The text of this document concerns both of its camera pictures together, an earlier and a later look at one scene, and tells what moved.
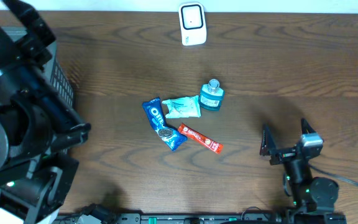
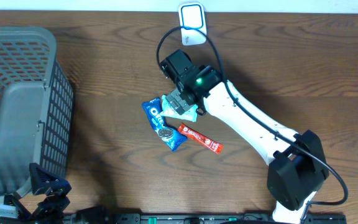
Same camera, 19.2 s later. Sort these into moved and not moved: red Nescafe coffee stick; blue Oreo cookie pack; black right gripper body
Moved: black right gripper body
Not moved: blue Oreo cookie pack; red Nescafe coffee stick
